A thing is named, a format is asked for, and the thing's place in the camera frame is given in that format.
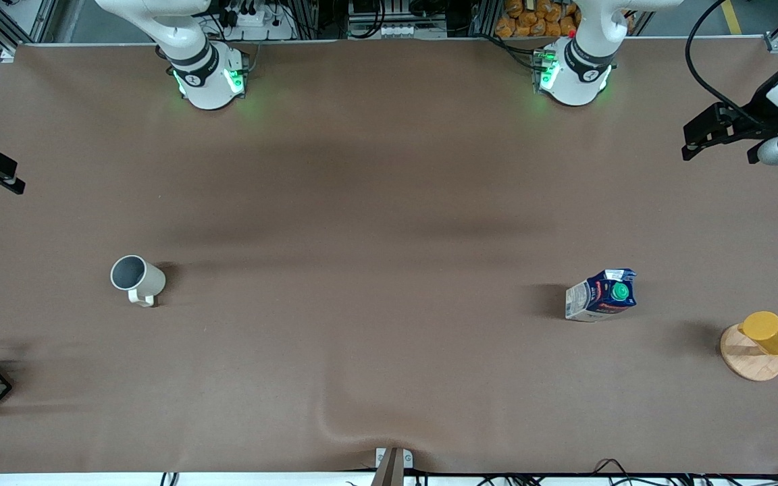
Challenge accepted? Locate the grey cream mug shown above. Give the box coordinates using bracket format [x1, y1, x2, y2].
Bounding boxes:
[110, 254, 167, 308]

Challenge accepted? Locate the blue milk carton green cap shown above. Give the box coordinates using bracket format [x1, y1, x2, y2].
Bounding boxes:
[565, 268, 638, 323]

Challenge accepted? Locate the yellow plastic cup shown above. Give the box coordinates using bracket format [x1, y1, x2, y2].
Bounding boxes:
[738, 310, 778, 356]

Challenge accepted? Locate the bag of orange items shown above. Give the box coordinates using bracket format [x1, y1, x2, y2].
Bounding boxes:
[495, 0, 580, 38]

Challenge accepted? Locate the round wooden board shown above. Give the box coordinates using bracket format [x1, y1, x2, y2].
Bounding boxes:
[720, 323, 778, 383]

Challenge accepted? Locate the brown table mat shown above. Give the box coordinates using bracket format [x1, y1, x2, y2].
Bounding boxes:
[0, 37, 778, 475]

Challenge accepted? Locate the long white power strip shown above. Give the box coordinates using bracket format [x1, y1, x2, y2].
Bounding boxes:
[348, 22, 448, 40]

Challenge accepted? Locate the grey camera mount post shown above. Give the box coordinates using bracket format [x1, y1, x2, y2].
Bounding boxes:
[370, 447, 414, 486]

